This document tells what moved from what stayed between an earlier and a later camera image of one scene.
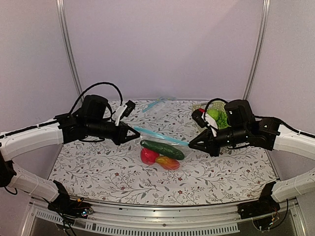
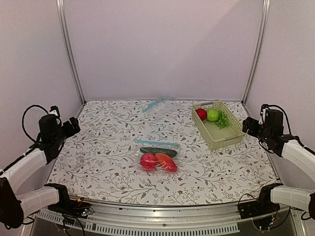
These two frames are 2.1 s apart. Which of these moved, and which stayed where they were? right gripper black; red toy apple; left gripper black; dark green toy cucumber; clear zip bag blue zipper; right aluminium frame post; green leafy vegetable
Moved: red toy apple; clear zip bag blue zipper; right gripper black; dark green toy cucumber; left gripper black
Stayed: green leafy vegetable; right aluminium frame post
